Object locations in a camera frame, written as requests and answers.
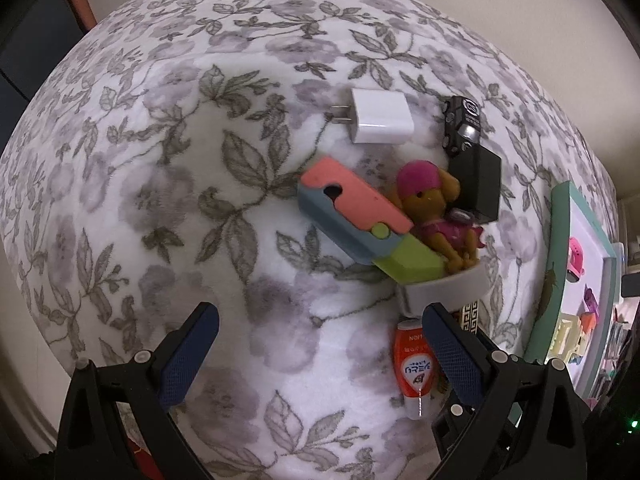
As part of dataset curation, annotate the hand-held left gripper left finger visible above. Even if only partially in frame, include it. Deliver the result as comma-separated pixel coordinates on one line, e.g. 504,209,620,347
56,301,221,480

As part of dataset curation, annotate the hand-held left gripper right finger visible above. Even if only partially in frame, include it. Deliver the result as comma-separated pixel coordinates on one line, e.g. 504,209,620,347
421,302,589,480

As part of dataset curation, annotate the orange squeeze bottle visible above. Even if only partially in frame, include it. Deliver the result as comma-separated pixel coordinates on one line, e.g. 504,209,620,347
391,319,444,421

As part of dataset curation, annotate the cream hair clip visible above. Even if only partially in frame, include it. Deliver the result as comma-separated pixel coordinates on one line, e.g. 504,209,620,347
547,312,581,361

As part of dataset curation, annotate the teal rimmed white tray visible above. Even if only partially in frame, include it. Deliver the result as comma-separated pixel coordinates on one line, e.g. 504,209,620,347
527,181,621,402

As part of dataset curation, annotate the toy dog with pink hat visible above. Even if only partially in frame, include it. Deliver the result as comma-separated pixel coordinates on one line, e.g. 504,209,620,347
390,159,487,275

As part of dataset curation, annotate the black plug adapter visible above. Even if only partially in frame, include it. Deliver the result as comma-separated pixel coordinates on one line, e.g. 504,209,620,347
446,142,503,224

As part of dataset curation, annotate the black toy car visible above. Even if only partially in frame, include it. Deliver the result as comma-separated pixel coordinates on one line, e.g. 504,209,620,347
441,95,484,159

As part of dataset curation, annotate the white plug charger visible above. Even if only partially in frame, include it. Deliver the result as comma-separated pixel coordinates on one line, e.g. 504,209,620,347
328,87,416,146

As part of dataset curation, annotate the black gold patterned tube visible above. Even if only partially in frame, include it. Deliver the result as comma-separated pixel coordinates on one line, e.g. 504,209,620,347
452,302,484,337

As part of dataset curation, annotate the coral and blue plastic case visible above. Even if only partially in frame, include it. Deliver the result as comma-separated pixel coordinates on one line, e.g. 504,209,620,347
297,156,449,284

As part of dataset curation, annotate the black power brick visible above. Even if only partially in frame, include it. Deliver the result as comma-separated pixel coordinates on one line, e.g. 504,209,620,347
620,270,640,306

